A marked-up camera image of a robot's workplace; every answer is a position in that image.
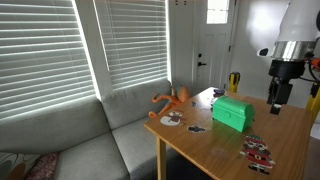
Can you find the white entrance door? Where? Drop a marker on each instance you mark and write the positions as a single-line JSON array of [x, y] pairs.
[[215, 50]]

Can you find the yellow black stand post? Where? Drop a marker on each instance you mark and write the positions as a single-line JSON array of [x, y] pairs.
[[314, 100]]

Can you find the wooden table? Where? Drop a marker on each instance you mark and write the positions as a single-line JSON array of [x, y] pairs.
[[220, 146]]

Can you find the Santa Claus paper cutout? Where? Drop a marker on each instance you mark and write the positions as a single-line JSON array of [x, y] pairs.
[[257, 154]]

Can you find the orange octopus plush toy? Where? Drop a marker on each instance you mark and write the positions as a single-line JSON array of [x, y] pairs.
[[181, 93]]

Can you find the red patterned cushion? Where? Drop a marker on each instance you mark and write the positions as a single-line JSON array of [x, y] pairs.
[[45, 166]]

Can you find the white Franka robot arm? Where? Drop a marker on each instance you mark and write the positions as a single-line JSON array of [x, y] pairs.
[[298, 23]]

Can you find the yellow black tool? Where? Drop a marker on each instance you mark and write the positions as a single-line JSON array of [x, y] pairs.
[[234, 81]]

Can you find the narrow white window blind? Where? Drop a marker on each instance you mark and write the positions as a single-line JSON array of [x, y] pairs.
[[136, 43]]

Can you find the snowman paper cutout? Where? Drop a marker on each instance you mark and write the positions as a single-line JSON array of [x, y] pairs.
[[171, 118]]

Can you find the grey fabric sofa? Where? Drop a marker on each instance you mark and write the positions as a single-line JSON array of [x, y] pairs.
[[83, 133]]

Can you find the wide white window blind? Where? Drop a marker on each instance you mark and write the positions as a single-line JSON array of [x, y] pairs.
[[43, 56]]

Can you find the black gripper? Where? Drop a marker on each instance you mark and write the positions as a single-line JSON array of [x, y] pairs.
[[286, 69]]

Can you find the small purple toy item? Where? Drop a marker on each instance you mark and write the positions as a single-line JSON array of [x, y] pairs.
[[218, 93]]

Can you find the leaf patterned cushion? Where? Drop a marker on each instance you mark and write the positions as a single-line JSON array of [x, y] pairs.
[[13, 166]]

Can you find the small dark paper cutout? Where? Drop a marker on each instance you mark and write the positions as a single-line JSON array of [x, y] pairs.
[[196, 129]]

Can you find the green chest-shaped lunchbox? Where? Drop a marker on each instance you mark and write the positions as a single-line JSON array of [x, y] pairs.
[[231, 113]]

